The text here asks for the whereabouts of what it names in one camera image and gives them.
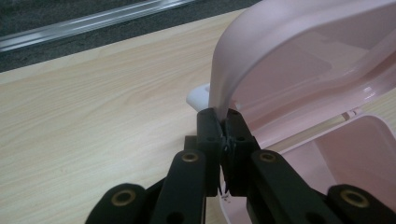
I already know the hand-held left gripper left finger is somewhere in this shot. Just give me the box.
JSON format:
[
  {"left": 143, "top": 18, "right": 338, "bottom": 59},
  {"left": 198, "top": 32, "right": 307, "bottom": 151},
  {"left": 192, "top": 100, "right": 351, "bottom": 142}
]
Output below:
[{"left": 196, "top": 107, "right": 226, "bottom": 198}]

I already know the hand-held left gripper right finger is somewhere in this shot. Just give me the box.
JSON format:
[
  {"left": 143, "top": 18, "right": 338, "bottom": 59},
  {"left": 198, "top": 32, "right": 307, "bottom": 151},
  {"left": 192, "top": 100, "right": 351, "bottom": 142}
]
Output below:
[{"left": 220, "top": 108, "right": 262, "bottom": 198}]

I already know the pink plastic box with lid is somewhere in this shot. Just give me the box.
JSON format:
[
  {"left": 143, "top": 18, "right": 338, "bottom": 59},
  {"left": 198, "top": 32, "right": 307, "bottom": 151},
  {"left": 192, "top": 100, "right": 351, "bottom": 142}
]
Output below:
[{"left": 208, "top": 0, "right": 396, "bottom": 224}]

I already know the white plastic latch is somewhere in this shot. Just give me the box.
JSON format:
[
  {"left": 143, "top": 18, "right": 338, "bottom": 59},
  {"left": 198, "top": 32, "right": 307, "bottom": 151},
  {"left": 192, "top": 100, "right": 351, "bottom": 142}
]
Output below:
[{"left": 186, "top": 82, "right": 212, "bottom": 112}]

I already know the silver metal rail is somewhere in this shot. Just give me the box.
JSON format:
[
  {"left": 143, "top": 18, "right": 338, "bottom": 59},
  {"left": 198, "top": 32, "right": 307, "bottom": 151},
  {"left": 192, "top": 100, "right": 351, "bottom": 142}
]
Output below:
[{"left": 0, "top": 0, "right": 201, "bottom": 53}]

